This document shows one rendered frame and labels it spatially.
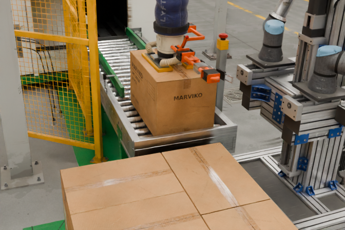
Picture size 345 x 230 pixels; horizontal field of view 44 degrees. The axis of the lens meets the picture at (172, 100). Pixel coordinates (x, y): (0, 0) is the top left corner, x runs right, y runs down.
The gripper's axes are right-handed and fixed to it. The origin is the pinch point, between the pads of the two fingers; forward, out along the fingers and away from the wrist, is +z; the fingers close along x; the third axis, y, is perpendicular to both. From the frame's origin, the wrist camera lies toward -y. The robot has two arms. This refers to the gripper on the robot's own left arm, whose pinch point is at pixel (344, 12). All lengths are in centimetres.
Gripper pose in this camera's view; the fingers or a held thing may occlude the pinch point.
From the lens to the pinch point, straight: 199.2
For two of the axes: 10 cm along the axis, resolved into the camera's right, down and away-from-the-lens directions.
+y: 9.3, -1.3, 3.4
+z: -0.3, 9.0, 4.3
